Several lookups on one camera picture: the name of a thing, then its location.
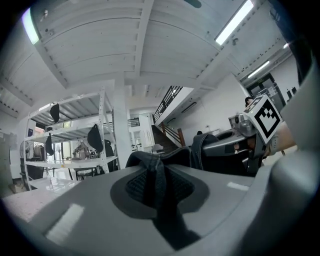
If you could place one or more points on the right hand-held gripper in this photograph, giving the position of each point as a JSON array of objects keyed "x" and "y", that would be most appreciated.
[{"x": 266, "y": 117}]

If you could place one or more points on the long ceiling light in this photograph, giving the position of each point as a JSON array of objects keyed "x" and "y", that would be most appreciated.
[
  {"x": 233, "y": 23},
  {"x": 258, "y": 68},
  {"x": 30, "y": 26}
]

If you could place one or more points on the staircase with black railing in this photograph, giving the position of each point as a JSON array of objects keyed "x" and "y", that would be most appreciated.
[{"x": 167, "y": 120}]

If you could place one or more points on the person's right forearm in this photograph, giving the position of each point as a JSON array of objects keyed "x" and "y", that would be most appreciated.
[{"x": 285, "y": 137}]

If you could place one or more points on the black bag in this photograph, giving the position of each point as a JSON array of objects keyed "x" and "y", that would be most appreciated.
[
  {"x": 49, "y": 145},
  {"x": 54, "y": 112},
  {"x": 95, "y": 138}
]

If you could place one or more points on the white metal shelf rack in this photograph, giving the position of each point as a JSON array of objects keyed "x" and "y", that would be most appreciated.
[{"x": 75, "y": 140}]

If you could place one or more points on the patterned top folding table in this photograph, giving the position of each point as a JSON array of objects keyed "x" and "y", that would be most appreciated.
[{"x": 25, "y": 205}]

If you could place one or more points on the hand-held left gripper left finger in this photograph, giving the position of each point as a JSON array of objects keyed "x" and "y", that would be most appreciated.
[{"x": 95, "y": 200}]

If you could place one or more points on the black garment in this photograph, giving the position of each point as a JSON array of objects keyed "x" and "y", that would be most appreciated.
[{"x": 155, "y": 180}]

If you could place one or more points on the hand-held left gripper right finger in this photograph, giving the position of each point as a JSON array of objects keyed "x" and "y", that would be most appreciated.
[{"x": 225, "y": 200}]

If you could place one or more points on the dark glass door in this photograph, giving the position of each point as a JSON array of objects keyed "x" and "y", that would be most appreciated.
[{"x": 265, "y": 87}]

